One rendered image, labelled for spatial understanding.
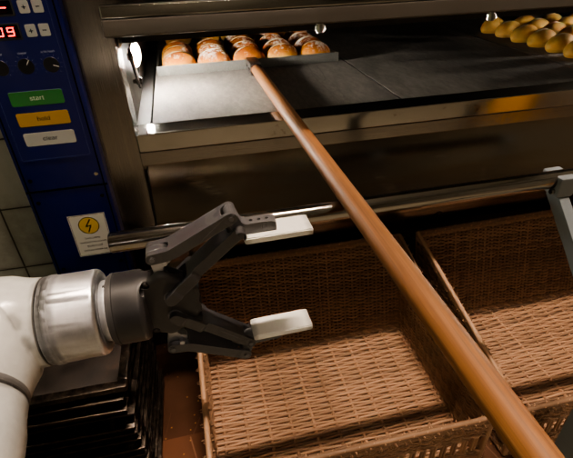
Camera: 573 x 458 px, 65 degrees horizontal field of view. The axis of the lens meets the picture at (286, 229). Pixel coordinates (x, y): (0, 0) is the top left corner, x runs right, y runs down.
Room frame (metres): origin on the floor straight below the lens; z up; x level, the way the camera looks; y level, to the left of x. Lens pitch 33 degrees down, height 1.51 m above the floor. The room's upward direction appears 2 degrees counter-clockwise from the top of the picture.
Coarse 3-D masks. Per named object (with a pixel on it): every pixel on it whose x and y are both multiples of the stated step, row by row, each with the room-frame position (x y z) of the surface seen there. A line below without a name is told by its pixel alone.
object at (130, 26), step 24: (432, 0) 0.84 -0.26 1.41; (456, 0) 0.85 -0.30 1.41; (480, 0) 0.86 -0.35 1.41; (504, 0) 0.87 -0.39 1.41; (528, 0) 0.88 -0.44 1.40; (552, 0) 0.88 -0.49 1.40; (120, 24) 0.73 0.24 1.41; (144, 24) 0.74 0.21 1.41; (168, 24) 0.75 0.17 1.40; (192, 24) 0.75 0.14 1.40; (216, 24) 0.76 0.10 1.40; (240, 24) 0.77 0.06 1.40; (264, 24) 0.77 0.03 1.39; (288, 24) 0.78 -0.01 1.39; (312, 24) 0.79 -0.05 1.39
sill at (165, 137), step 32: (448, 96) 1.06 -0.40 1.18; (480, 96) 1.05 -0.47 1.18; (512, 96) 1.05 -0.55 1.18; (544, 96) 1.07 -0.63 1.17; (160, 128) 0.90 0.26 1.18; (192, 128) 0.90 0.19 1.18; (224, 128) 0.91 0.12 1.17; (256, 128) 0.92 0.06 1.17; (288, 128) 0.93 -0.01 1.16; (320, 128) 0.95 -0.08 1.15; (352, 128) 0.97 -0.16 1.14
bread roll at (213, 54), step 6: (210, 48) 1.41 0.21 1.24; (216, 48) 1.41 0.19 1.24; (204, 54) 1.39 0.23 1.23; (210, 54) 1.38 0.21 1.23; (216, 54) 1.38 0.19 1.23; (222, 54) 1.39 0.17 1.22; (198, 60) 1.39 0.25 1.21; (204, 60) 1.38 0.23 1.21; (210, 60) 1.37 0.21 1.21; (216, 60) 1.38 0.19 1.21; (222, 60) 1.38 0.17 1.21; (228, 60) 1.39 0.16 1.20
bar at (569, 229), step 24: (552, 168) 0.68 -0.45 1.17; (408, 192) 0.60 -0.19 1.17; (432, 192) 0.60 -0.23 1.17; (456, 192) 0.61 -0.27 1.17; (480, 192) 0.61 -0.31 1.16; (504, 192) 0.62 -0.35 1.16; (552, 192) 0.64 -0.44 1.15; (312, 216) 0.56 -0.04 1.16; (336, 216) 0.56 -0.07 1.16; (120, 240) 0.50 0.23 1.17; (144, 240) 0.51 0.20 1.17
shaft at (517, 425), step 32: (320, 160) 0.67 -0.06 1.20; (352, 192) 0.55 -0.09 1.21; (384, 256) 0.41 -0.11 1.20; (416, 288) 0.35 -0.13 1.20; (448, 320) 0.30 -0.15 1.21; (448, 352) 0.27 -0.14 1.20; (480, 352) 0.26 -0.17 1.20; (480, 384) 0.23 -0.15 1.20; (512, 416) 0.20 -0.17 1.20; (512, 448) 0.18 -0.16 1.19; (544, 448) 0.17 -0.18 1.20
